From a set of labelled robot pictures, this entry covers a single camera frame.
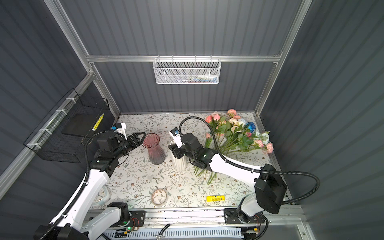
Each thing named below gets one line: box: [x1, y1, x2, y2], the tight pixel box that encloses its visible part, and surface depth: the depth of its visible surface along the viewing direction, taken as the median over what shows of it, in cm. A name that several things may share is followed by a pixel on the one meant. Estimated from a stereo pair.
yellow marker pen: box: [92, 113, 105, 132], surface depth 78 cm
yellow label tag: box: [206, 195, 226, 202], surface depth 80 cm
